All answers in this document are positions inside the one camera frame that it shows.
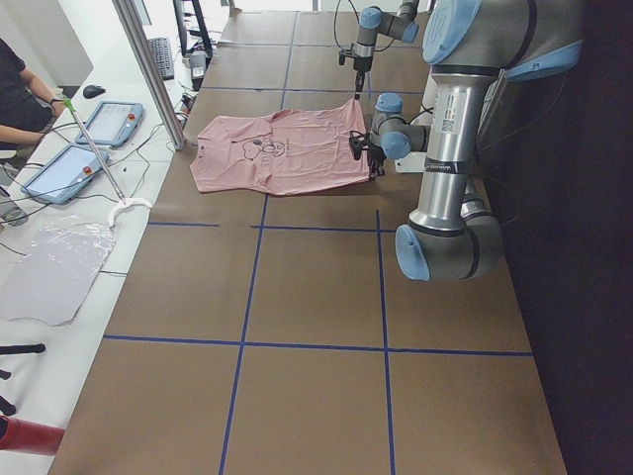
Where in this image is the aluminium frame post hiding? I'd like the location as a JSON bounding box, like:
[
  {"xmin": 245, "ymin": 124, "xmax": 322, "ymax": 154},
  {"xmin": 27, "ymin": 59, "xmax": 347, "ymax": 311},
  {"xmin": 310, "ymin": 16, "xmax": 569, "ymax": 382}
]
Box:
[{"xmin": 112, "ymin": 0, "xmax": 186, "ymax": 150}]

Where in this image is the metal rod with white hook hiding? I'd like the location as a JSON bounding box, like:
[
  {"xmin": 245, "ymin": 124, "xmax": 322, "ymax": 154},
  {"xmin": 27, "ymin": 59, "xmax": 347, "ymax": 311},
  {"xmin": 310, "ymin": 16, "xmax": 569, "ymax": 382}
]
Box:
[{"xmin": 62, "ymin": 98, "xmax": 152, "ymax": 229}]

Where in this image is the black camera tripod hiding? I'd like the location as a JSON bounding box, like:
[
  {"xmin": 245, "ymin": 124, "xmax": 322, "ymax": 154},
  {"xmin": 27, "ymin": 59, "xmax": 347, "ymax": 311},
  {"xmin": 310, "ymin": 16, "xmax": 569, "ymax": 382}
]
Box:
[{"xmin": 1, "ymin": 342, "xmax": 46, "ymax": 416}]

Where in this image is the upper blue teach pendant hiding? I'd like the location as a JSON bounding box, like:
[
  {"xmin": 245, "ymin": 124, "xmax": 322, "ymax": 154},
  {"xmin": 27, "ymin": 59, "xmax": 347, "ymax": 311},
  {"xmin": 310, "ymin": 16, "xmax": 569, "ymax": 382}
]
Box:
[{"xmin": 84, "ymin": 101, "xmax": 144, "ymax": 147}]

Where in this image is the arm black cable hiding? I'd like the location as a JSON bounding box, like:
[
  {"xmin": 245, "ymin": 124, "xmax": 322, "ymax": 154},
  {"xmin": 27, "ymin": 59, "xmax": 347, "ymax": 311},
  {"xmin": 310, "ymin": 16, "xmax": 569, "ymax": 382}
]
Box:
[
  {"xmin": 331, "ymin": 0, "xmax": 397, "ymax": 55},
  {"xmin": 349, "ymin": 106, "xmax": 436, "ymax": 149}
]

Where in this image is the clear plastic bag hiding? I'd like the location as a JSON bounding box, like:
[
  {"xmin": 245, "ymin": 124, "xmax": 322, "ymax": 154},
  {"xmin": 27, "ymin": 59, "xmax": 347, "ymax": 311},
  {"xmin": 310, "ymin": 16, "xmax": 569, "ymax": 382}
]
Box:
[{"xmin": 1, "ymin": 216, "xmax": 120, "ymax": 327}]

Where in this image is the black keyboard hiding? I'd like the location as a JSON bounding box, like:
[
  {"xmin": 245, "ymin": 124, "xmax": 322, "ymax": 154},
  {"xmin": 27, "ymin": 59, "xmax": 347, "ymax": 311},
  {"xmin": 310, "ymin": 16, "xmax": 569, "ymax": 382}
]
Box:
[{"xmin": 146, "ymin": 37, "xmax": 175, "ymax": 80}]

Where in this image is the pink Snoopy t-shirt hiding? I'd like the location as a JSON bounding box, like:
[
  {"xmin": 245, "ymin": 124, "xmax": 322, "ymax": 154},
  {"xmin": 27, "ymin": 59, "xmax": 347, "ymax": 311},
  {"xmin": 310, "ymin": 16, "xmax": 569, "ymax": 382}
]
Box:
[{"xmin": 190, "ymin": 99, "xmax": 370, "ymax": 196}]

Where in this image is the black computer mouse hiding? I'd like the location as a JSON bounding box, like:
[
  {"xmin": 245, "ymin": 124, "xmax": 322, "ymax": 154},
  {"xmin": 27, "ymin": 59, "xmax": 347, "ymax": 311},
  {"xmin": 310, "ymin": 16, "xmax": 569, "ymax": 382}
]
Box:
[{"xmin": 82, "ymin": 84, "xmax": 106, "ymax": 99}]

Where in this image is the seated person in black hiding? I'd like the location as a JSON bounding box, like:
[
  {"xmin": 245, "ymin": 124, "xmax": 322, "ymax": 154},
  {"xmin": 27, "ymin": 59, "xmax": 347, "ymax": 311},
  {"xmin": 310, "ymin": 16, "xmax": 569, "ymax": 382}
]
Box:
[{"xmin": 1, "ymin": 40, "xmax": 65, "ymax": 149}]

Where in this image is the lower blue teach pendant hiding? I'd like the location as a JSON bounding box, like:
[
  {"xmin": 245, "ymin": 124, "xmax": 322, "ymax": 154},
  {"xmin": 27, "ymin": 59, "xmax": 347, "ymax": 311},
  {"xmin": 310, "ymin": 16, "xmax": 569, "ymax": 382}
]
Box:
[{"xmin": 21, "ymin": 144, "xmax": 102, "ymax": 205}]

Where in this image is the blue teach pendant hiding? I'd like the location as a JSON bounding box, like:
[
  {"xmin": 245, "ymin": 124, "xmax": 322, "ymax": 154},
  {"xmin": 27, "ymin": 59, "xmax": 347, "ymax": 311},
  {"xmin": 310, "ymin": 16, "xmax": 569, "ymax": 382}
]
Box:
[
  {"xmin": 84, "ymin": 101, "xmax": 144, "ymax": 147},
  {"xmin": 21, "ymin": 144, "xmax": 102, "ymax": 205}
]

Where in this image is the red fire extinguisher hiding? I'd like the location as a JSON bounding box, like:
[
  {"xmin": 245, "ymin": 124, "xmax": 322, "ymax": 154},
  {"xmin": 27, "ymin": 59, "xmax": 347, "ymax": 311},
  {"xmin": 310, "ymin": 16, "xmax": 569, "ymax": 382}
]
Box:
[{"xmin": 1, "ymin": 416, "xmax": 65, "ymax": 456}]

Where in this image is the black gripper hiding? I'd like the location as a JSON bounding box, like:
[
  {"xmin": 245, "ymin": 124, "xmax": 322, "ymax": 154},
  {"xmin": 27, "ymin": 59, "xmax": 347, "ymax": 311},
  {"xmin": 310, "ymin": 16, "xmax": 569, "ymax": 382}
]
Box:
[
  {"xmin": 338, "ymin": 44, "xmax": 374, "ymax": 100},
  {"xmin": 348, "ymin": 131, "xmax": 385, "ymax": 178}
]

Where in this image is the silver UR robot arm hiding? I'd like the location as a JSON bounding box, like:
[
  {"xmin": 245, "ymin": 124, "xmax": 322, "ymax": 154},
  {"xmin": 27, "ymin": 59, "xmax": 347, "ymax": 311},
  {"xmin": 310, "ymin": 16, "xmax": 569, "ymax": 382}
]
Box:
[
  {"xmin": 339, "ymin": 1, "xmax": 585, "ymax": 281},
  {"xmin": 338, "ymin": 1, "xmax": 419, "ymax": 100}
]

